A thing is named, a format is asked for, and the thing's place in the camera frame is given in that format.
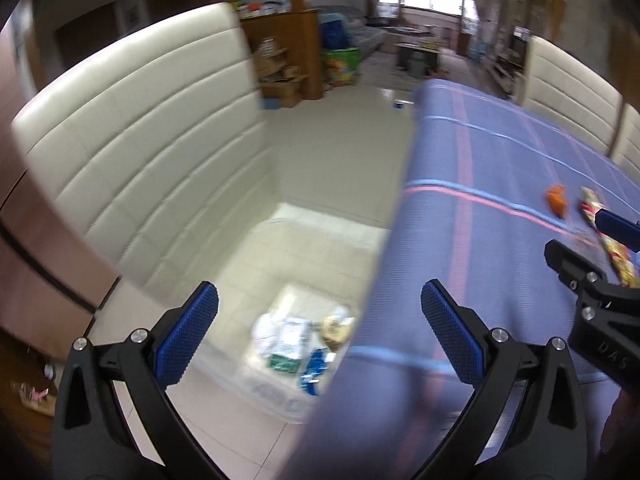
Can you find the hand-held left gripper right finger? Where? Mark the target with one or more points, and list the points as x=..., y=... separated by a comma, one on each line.
x=450, y=330

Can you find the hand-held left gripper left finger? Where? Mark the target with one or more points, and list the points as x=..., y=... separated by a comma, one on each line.
x=185, y=340

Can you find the green packet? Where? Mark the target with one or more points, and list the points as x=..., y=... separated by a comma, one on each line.
x=282, y=364

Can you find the yellowish crumpled wrapper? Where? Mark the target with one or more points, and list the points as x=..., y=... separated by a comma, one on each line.
x=336, y=327

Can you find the low television cabinet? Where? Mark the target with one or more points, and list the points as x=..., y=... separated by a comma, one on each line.
x=502, y=75

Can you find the grey sofa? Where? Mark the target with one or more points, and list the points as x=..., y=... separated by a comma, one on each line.
x=365, y=30

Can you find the orange peel piece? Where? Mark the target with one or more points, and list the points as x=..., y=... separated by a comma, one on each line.
x=557, y=201

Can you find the small blue box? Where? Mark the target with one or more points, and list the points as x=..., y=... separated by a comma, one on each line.
x=271, y=105

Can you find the white plastic wrapper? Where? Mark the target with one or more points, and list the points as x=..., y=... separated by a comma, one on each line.
x=265, y=332

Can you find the colourful patterned snack wrapper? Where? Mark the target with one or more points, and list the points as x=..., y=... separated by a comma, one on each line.
x=617, y=255

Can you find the open cardboard box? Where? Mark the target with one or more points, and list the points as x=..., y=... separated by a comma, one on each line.
x=285, y=87
x=270, y=60

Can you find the colourful printed bag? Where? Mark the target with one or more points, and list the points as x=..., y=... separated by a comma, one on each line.
x=340, y=67

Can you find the blue plaid tablecloth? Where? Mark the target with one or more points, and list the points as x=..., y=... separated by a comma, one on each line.
x=500, y=160

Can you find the clear plastic bin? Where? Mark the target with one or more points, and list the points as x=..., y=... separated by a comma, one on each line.
x=295, y=270

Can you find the wooden divider cabinet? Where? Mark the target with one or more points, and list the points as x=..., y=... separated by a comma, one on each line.
x=300, y=45

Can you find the blue wrapper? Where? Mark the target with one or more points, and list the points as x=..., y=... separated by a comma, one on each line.
x=314, y=372

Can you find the cream quilted dining chair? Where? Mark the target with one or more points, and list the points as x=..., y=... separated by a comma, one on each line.
x=570, y=95
x=631, y=142
x=145, y=150

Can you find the dark coffee table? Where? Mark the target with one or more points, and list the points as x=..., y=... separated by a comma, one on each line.
x=417, y=55

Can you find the blue bag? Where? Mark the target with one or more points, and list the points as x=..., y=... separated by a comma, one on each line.
x=334, y=32

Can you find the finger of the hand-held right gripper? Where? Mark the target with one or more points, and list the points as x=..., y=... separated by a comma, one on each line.
x=617, y=225
x=567, y=260

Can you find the white paper packet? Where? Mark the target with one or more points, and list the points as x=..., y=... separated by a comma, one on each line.
x=294, y=337

